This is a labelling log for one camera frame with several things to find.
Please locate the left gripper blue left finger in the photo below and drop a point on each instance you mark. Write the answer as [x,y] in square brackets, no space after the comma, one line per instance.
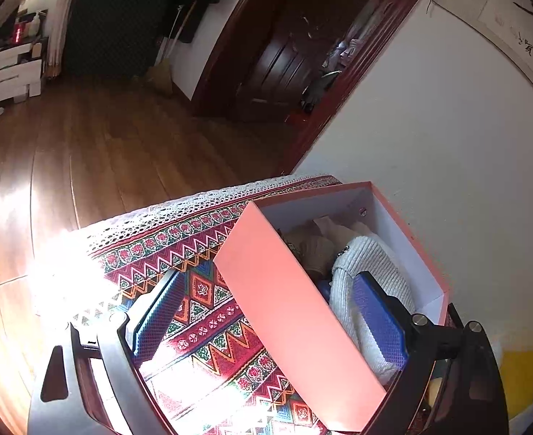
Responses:
[151,315]

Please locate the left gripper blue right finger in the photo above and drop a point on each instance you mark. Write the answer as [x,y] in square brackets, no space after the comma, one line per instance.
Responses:
[389,322]

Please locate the cream knitted beanie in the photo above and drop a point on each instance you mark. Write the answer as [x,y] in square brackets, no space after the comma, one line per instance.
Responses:
[368,253]

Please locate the salmon cardboard box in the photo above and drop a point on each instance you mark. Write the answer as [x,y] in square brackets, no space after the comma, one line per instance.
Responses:
[289,314]

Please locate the patterned woven bedspread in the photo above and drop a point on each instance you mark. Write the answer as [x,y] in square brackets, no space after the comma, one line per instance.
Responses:
[209,374]

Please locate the yellow cushion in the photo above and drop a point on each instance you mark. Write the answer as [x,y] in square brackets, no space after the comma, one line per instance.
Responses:
[516,372]

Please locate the straw broom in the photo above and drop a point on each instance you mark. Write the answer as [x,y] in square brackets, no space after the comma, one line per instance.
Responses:
[158,77]

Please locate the white low cabinet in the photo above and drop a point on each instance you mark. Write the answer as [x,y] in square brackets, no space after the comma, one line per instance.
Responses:
[22,70]

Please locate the dark red wooden door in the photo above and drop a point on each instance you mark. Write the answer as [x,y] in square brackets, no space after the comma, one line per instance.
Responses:
[280,71]

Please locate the dark mesh screen door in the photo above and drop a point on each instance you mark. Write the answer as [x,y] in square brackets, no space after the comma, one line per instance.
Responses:
[114,37]

